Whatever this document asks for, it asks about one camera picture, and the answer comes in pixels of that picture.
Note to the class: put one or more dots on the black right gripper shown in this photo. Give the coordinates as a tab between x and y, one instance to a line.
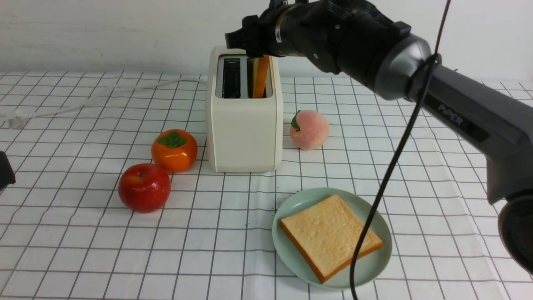
257	35

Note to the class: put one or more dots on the toast slice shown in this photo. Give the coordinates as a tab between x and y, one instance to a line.
260	76
315	233

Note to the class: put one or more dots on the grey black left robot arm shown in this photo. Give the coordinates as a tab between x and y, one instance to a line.
7	174

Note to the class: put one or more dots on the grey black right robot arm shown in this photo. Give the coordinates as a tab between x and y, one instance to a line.
354	37

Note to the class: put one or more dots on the white two-slot toaster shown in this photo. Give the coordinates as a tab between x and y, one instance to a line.
243	134

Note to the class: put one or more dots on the pink fake peach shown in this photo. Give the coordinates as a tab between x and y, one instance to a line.
309	129

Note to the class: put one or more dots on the orange fake persimmon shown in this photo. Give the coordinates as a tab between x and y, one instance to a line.
175	150

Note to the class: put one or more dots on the red fake apple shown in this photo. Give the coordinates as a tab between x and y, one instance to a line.
144	188

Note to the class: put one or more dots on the white checkered tablecloth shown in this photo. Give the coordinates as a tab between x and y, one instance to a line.
66	235

